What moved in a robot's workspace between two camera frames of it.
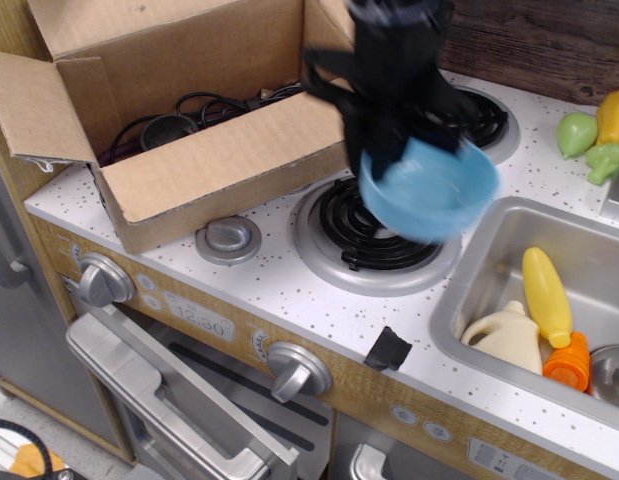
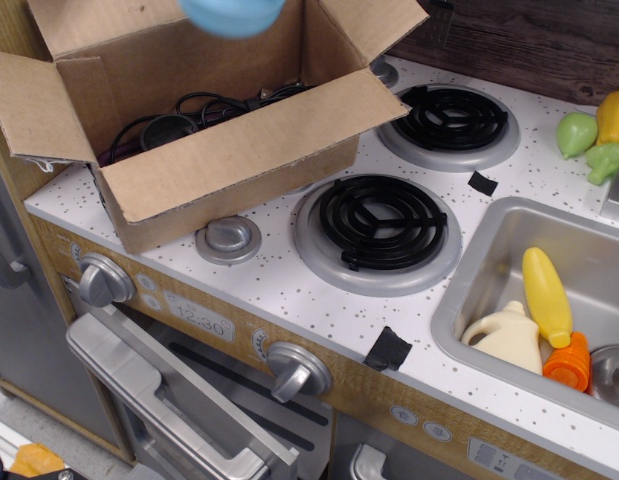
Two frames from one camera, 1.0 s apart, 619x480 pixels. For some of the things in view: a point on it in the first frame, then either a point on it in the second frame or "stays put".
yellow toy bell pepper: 613,118 stays put
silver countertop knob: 229,240 stays put
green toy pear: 576,132 stays put
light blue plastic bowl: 434,186 to 234,19
